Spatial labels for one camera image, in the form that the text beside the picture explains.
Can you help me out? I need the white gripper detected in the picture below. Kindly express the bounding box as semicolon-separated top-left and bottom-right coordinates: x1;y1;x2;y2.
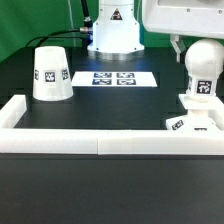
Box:
142;0;224;62

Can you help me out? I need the white lamp bulb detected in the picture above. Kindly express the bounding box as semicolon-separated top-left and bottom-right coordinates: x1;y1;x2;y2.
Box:
185;39;224;102

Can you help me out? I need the white lamp base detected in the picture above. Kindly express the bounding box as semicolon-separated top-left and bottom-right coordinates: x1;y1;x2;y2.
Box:
166;94;224;132

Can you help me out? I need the white lamp shade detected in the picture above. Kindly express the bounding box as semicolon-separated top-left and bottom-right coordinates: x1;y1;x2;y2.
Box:
33;46;73;101

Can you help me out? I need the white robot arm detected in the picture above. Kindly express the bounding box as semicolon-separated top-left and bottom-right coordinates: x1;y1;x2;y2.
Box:
88;0;224;60

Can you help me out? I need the white marker sheet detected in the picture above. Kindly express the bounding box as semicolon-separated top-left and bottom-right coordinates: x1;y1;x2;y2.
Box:
72;71;157;87

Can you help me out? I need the black cable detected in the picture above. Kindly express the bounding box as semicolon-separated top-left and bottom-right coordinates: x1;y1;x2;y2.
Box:
25;0;94;48

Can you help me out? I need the grey thin cable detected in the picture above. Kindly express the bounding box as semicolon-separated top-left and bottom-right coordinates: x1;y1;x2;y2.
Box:
67;0;78;48

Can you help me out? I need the white U-shaped frame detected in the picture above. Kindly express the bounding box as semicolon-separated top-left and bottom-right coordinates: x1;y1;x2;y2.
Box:
0;95;224;155

